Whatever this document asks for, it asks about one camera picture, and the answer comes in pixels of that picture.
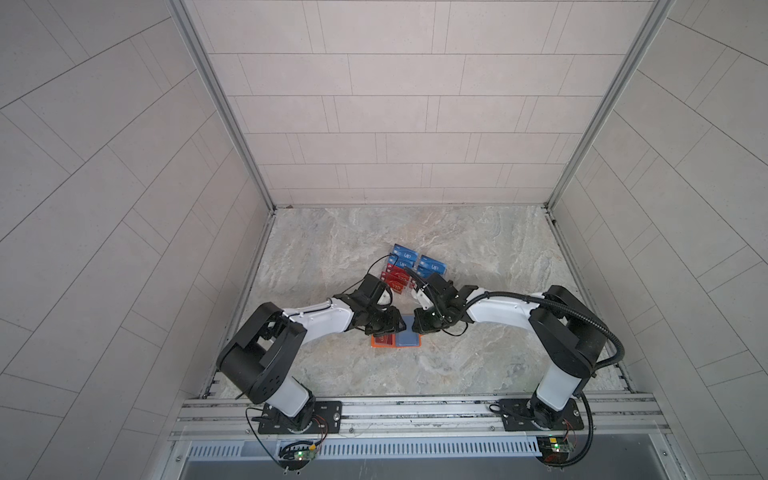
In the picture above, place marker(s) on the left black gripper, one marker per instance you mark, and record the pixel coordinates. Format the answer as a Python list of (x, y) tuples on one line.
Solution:
[(391, 324)]

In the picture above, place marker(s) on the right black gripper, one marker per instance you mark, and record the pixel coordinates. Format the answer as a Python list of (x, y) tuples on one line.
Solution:
[(419, 325)]

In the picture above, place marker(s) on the red VIP card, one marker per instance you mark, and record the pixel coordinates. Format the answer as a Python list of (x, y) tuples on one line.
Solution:
[(384, 341)]

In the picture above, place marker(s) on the orange card holder wallet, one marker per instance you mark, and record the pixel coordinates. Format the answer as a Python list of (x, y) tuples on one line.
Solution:
[(408, 338)]

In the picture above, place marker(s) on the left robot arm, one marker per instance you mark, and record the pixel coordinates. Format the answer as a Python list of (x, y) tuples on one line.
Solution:
[(258, 358)]

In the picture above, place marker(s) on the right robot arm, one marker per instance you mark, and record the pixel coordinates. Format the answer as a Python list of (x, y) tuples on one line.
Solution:
[(576, 340)]

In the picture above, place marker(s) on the right clear card display stand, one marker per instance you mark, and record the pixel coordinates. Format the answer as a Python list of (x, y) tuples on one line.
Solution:
[(426, 266)]

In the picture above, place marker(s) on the left circuit board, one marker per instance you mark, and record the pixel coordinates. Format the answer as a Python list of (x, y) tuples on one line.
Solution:
[(297, 455)]

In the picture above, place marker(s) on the circuit board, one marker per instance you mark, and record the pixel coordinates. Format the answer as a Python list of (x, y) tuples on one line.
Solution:
[(297, 455), (554, 449)]

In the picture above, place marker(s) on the right circuit board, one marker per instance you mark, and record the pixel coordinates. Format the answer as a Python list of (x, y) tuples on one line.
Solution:
[(554, 449)]

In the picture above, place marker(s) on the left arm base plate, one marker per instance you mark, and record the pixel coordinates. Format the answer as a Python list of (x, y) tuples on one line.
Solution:
[(317, 417)]

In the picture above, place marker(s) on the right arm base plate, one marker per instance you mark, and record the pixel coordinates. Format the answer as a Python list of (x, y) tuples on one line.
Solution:
[(534, 415)]

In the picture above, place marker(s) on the aluminium mounting rail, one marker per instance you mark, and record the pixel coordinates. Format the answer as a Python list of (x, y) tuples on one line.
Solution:
[(420, 416)]

